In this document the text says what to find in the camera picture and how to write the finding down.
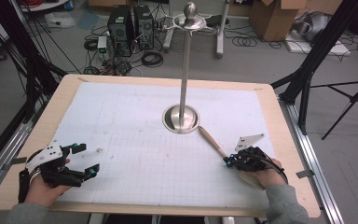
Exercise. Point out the person's right hand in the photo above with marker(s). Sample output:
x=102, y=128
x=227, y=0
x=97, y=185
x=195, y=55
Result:
x=273, y=175

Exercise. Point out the black frame post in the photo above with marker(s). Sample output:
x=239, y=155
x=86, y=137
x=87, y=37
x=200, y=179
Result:
x=18, y=46
x=320, y=46

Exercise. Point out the beige slotted spatula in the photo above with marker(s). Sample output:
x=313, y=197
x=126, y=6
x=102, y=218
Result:
x=211, y=141

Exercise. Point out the white plastic bag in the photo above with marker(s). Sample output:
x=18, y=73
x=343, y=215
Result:
x=59, y=20

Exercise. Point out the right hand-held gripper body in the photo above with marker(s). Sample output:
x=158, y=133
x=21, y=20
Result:
x=250, y=160

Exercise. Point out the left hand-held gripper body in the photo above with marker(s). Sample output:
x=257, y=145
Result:
x=57, y=175

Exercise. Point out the white grid mat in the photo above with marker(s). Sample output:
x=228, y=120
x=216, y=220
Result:
x=136, y=124

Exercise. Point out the white flat board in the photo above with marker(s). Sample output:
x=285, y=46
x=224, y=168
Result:
x=323, y=48

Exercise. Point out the grey metal bracket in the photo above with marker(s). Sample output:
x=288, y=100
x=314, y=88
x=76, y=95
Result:
x=15, y=161
x=305, y=173

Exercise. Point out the large black computer tower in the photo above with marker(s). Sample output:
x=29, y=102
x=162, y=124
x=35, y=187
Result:
x=119, y=29

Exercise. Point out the slim black computer tower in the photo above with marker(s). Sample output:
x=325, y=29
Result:
x=144, y=26

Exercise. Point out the white power box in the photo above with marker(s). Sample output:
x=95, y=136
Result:
x=102, y=46

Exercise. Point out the person's left hand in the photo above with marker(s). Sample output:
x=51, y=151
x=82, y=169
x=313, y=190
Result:
x=42, y=194

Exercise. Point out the grey round device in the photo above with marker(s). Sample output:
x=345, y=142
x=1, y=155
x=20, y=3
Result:
x=312, y=26

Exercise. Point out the open cardboard box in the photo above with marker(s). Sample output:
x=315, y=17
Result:
x=272, y=21

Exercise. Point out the white metal stand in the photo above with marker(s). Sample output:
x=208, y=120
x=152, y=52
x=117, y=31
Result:
x=220, y=37

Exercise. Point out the black tripod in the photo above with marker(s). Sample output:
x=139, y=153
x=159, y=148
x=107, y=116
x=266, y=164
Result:
x=352, y=99

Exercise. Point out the aluminium rail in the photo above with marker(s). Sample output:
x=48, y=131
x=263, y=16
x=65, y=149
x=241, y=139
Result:
x=323, y=193
x=0, y=168

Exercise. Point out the steel utensil stand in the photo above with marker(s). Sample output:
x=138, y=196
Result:
x=185, y=77

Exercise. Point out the round white table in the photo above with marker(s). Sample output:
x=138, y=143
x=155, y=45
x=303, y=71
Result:
x=43, y=4

